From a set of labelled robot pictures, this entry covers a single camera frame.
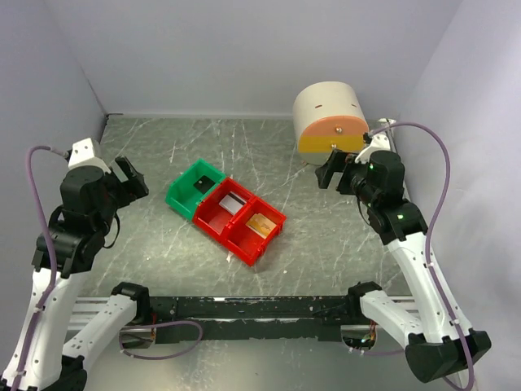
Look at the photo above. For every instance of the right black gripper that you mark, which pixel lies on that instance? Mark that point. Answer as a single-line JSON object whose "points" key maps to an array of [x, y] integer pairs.
{"points": [[335, 162]]}

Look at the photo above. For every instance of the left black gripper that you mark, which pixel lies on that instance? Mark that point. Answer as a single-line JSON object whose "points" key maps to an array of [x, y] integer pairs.
{"points": [[134, 186]]}

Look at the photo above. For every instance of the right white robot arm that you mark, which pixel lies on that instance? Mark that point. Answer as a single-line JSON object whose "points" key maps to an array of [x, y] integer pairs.
{"points": [[441, 341]]}

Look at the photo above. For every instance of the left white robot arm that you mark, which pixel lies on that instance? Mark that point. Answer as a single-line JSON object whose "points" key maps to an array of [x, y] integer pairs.
{"points": [[74, 234]]}

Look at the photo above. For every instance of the black card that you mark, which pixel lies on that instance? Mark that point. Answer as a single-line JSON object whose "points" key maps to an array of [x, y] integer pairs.
{"points": [[204, 184]]}

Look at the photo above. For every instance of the gold orange card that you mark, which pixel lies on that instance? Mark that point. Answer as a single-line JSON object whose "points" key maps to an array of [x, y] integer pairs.
{"points": [[260, 224]]}

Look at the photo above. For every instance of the white magnetic stripe card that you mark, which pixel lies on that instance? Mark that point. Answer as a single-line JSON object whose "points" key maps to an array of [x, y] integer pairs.
{"points": [[232, 203]]}

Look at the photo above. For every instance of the green plastic bin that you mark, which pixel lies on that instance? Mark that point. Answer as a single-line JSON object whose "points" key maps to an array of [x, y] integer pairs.
{"points": [[182, 197]]}

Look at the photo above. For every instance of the beige cylindrical drawer cabinet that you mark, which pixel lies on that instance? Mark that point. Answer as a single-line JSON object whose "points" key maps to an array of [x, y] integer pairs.
{"points": [[327, 116]]}

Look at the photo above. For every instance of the middle red plastic bin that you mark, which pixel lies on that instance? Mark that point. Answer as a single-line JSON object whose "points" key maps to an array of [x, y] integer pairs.
{"points": [[211, 218]]}

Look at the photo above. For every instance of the red plastic bin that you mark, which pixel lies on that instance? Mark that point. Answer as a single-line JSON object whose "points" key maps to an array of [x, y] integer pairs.
{"points": [[246, 244], [211, 218]]}

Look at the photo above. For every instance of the right red plastic bin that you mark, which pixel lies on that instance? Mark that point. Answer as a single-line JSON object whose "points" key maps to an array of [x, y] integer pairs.
{"points": [[246, 244]]}

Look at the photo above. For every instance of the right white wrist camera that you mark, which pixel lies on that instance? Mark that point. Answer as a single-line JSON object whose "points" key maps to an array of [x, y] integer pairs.
{"points": [[376, 140]]}

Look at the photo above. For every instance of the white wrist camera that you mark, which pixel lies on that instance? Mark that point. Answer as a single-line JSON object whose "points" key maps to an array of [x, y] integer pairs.
{"points": [[87, 152], [376, 140]]}

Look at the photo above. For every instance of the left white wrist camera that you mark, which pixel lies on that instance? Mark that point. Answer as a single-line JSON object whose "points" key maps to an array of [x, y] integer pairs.
{"points": [[87, 152]]}

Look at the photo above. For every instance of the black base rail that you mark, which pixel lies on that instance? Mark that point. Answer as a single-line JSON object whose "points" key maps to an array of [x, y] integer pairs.
{"points": [[323, 318]]}

